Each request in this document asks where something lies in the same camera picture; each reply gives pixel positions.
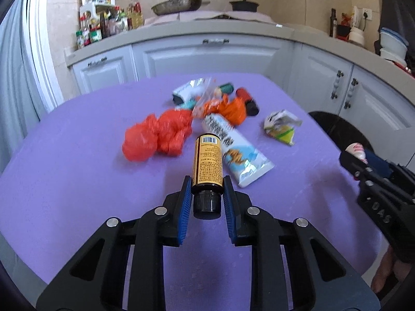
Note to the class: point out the yellow label black bottle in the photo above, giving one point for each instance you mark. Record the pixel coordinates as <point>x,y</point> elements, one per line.
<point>207,180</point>

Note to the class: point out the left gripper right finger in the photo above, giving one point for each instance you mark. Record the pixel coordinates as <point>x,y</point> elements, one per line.
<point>293,267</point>

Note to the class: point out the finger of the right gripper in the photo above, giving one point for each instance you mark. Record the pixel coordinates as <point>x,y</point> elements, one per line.
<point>378,164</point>
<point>356,167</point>

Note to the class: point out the green capped small bottle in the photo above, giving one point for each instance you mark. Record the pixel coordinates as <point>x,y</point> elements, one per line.
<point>226,88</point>

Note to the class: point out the red black cylinder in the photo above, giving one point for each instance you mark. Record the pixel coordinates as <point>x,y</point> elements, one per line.
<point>251,107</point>

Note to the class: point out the dark sauce bottle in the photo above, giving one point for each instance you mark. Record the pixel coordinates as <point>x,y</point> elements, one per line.
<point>333,24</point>

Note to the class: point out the black cooking pot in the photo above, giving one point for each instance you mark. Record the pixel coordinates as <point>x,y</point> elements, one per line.
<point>244,5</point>

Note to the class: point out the red decorative figure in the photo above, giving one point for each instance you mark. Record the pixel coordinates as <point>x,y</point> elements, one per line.
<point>346,20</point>

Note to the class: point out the green white wrapper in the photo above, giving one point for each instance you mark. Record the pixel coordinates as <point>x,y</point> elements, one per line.
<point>281,126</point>

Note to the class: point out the stacked white bowls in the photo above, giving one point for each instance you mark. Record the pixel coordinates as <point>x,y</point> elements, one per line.
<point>393,46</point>

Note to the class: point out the white cabinet doors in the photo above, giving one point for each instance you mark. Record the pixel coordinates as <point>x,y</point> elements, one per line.
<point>371,93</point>

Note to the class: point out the white blue snack wrapper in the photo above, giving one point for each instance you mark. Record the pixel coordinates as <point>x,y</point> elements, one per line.
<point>244,160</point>

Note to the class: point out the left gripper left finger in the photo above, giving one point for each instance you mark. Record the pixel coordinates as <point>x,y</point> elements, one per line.
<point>120,267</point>

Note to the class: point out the grey curtain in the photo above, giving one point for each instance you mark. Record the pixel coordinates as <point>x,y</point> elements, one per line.
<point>21,104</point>

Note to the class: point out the teal white tube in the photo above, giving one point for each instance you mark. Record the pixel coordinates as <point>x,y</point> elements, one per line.
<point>189,105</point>

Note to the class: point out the metal wok pan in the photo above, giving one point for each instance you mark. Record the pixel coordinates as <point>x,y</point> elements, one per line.
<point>176,6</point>

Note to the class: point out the orange plastic bag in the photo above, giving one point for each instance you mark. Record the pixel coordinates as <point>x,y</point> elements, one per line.
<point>232,110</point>

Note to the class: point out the clear bag orange bits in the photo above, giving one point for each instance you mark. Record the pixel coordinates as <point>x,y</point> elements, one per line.
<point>212,93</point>

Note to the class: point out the white red small item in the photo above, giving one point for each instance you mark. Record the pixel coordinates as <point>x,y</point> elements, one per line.
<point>357,150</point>

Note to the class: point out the black trash bin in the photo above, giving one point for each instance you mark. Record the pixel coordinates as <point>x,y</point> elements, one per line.
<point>340,131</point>

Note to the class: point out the red plastic bag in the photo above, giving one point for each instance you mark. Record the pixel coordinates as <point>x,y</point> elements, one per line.
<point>165,134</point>

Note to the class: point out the cooking oil bottle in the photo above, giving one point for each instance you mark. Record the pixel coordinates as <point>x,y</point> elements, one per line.
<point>135,16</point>

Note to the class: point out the white dark crumpled pouch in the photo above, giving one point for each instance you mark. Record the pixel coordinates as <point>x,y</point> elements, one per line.
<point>190,90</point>

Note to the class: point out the wall power socket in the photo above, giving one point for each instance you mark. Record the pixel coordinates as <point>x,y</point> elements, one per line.
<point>367,13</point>

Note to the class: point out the purple tablecloth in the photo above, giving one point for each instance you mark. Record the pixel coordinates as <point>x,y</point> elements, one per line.
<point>70,176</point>

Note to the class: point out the white spice rack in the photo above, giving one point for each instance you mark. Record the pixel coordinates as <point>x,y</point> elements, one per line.
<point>92,8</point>

